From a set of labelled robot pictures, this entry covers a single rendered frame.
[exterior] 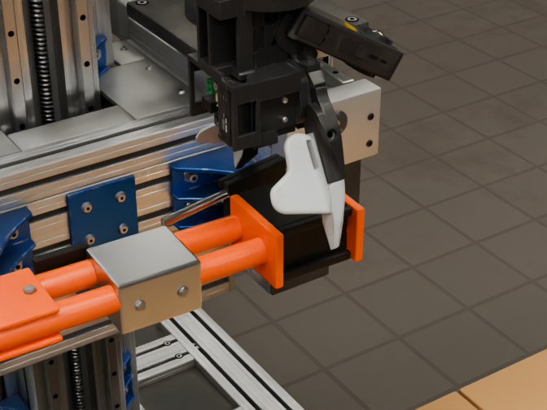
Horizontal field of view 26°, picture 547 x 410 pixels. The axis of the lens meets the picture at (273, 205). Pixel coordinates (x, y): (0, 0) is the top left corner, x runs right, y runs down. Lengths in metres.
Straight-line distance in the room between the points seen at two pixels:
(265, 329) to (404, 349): 0.31
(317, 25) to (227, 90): 0.08
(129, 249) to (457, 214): 2.22
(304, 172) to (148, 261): 0.14
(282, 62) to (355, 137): 0.54
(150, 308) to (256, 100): 0.18
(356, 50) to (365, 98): 0.50
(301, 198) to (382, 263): 2.00
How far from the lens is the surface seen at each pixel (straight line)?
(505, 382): 1.68
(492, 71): 3.89
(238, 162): 1.01
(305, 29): 0.87
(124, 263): 0.90
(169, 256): 0.91
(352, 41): 0.90
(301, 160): 0.89
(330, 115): 0.88
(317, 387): 2.49
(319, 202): 0.89
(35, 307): 0.87
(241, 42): 0.86
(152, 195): 1.45
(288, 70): 0.87
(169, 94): 1.50
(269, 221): 0.93
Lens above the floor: 1.60
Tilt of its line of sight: 31 degrees down
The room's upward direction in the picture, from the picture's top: straight up
